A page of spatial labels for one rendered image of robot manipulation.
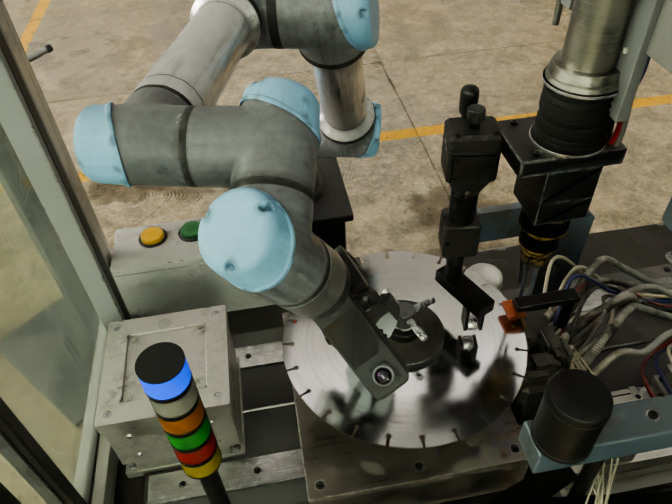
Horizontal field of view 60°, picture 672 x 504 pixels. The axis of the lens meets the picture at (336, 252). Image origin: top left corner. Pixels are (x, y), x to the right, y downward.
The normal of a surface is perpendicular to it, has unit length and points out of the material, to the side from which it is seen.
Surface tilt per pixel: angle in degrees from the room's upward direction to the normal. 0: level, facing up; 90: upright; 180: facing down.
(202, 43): 25
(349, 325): 49
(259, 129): 31
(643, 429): 0
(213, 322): 0
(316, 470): 0
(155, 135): 42
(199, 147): 57
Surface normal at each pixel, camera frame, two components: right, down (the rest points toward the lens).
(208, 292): 0.17, 0.68
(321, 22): -0.10, 0.68
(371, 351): -0.12, 0.05
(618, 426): -0.04, -0.72
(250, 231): -0.40, -0.32
